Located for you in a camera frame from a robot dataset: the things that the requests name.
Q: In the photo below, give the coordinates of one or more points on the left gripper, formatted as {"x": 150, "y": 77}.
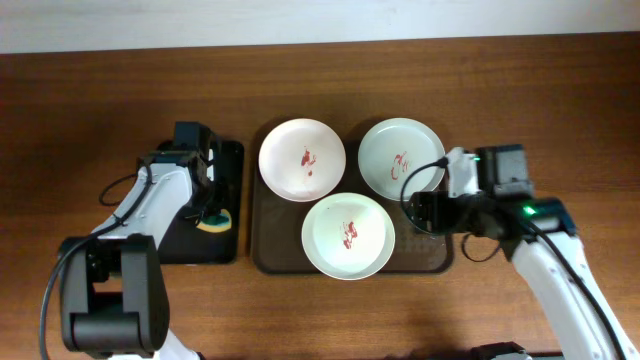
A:
{"x": 211, "y": 201}

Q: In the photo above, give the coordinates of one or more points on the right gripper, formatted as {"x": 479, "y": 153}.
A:
{"x": 422, "y": 212}

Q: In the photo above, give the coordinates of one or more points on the green and yellow sponge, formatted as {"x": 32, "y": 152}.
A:
{"x": 215, "y": 223}

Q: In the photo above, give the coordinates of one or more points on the white plate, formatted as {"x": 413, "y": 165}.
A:
{"x": 348, "y": 236}
{"x": 302, "y": 160}

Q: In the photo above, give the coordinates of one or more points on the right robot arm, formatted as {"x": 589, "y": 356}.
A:
{"x": 489, "y": 194}

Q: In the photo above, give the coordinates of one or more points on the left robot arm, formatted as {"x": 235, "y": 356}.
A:
{"x": 113, "y": 299}

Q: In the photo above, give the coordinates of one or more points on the small black tray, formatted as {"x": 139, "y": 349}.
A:
{"x": 183, "y": 243}

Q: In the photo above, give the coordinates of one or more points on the brown plastic serving tray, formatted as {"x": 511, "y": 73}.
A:
{"x": 275, "y": 242}

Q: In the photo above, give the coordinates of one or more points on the pale green plate top right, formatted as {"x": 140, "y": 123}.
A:
{"x": 394, "y": 148}

